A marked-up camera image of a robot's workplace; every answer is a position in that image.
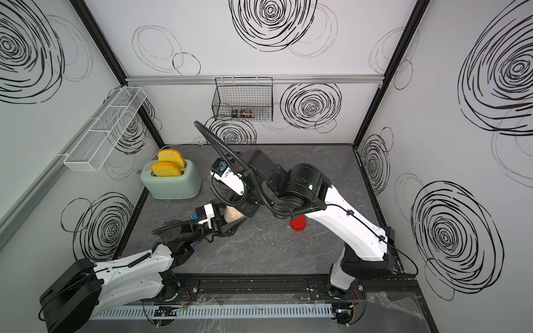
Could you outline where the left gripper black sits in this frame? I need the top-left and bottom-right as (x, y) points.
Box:
(185, 200), (244, 248)

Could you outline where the red jar lid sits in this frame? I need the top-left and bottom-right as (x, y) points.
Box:
(290, 215), (307, 232)

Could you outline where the oatmeal jar clear plastic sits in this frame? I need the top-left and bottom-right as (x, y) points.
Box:
(223, 206), (245, 223)

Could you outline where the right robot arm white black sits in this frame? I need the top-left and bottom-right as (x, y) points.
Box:
(231, 150), (395, 290)

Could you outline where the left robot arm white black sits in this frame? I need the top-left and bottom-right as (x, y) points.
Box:
(37, 201), (247, 332)

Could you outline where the black trash bin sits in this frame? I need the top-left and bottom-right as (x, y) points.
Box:
(210, 158), (249, 207)

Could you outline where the mint green toaster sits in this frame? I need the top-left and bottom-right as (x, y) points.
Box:
(140, 159), (202, 200)

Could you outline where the small jar in basket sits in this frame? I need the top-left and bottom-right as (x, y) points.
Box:
(230, 109), (255, 119)

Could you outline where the front toast slice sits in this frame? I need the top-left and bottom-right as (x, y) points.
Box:
(150, 162), (183, 177)

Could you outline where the toast slice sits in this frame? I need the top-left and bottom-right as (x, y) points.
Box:
(150, 162), (183, 177)
(158, 149), (186, 169)

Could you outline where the rear toast slice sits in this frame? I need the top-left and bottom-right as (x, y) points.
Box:
(158, 149), (186, 169)

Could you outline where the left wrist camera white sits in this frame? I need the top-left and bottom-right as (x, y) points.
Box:
(195, 203), (215, 229)

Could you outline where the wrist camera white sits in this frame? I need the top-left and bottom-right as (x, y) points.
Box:
(210, 158), (244, 196)
(195, 203), (215, 229)

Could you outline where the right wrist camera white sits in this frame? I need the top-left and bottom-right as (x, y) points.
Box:
(210, 158), (244, 196)

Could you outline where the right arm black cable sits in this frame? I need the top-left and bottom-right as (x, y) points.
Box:
(193, 120), (330, 218)

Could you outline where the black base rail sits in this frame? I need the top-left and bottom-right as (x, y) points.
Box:
(141, 272), (421, 302)

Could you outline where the black wire wall basket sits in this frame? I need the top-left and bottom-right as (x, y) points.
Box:
(211, 83), (274, 123)

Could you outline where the grey slotted cable duct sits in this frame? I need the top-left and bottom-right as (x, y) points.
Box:
(94, 304), (334, 321)

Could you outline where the white wire wall shelf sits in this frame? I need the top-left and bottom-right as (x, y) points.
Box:
(63, 86), (147, 172)

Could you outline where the aluminium wall rail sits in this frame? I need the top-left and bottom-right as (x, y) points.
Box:
(126, 74), (384, 86)

